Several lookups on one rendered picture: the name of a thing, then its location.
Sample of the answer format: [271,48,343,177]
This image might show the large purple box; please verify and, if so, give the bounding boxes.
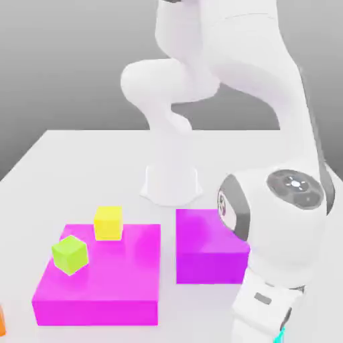
[176,208,251,285]

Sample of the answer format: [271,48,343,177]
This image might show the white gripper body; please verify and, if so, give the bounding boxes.
[230,307,293,343]

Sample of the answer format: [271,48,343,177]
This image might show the small lime green cube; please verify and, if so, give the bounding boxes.
[51,234,90,277]

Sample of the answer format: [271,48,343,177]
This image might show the small orange cube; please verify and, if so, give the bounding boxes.
[0,303,7,338]

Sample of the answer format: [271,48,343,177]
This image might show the small yellow cube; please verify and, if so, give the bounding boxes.
[93,206,124,241]

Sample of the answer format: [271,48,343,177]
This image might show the small cyan cube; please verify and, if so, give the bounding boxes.
[273,325,289,343]

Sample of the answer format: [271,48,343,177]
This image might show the large magenta box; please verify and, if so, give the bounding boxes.
[31,223,162,327]

